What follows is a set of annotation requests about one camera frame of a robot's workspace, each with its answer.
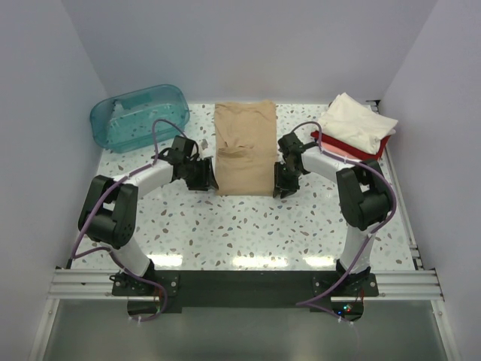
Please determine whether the beige t shirt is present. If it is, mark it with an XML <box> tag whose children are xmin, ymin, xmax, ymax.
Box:
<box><xmin>214</xmin><ymin>100</ymin><xmax>277</xmax><ymax>196</ymax></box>

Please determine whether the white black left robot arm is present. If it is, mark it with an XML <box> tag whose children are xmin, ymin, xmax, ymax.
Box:
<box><xmin>78</xmin><ymin>136</ymin><xmax>219</xmax><ymax>299</ymax></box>

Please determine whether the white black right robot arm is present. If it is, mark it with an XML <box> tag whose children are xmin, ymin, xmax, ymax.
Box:
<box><xmin>273</xmin><ymin>132</ymin><xmax>397</xmax><ymax>305</ymax></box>

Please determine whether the red folded t shirt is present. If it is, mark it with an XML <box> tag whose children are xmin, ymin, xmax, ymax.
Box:
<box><xmin>321</xmin><ymin>135</ymin><xmax>390</xmax><ymax>161</ymax></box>

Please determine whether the pink folded t shirt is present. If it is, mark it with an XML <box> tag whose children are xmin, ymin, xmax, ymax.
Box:
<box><xmin>321</xmin><ymin>142</ymin><xmax>361</xmax><ymax>164</ymax></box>

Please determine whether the cream folded t shirt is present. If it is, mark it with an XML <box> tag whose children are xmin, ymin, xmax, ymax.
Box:
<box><xmin>318</xmin><ymin>93</ymin><xmax>398</xmax><ymax>155</ymax></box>

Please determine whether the teal transparent plastic bin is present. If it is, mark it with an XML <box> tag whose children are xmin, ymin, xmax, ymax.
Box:
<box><xmin>89</xmin><ymin>84</ymin><xmax>189</xmax><ymax>153</ymax></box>

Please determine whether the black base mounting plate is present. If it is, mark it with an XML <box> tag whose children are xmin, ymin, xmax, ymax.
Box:
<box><xmin>110</xmin><ymin>270</ymin><xmax>380</xmax><ymax>320</ymax></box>

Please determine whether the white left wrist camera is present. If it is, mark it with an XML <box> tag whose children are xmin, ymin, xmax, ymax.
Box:
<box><xmin>198</xmin><ymin>139</ymin><xmax>209</xmax><ymax>156</ymax></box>

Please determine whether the metal corner bracket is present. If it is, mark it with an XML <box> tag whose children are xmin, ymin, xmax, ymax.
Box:
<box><xmin>366</xmin><ymin>99</ymin><xmax>380</xmax><ymax>107</ymax></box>

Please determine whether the aluminium front rail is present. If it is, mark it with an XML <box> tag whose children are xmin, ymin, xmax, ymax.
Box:
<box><xmin>47</xmin><ymin>269</ymin><xmax>444</xmax><ymax>303</ymax></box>

